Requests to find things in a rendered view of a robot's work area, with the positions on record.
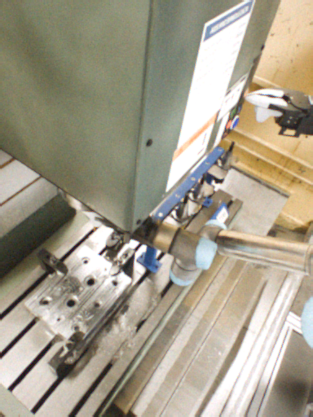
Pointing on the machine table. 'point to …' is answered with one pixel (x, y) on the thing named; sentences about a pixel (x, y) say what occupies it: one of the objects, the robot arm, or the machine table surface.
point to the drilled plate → (78, 275)
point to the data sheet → (214, 66)
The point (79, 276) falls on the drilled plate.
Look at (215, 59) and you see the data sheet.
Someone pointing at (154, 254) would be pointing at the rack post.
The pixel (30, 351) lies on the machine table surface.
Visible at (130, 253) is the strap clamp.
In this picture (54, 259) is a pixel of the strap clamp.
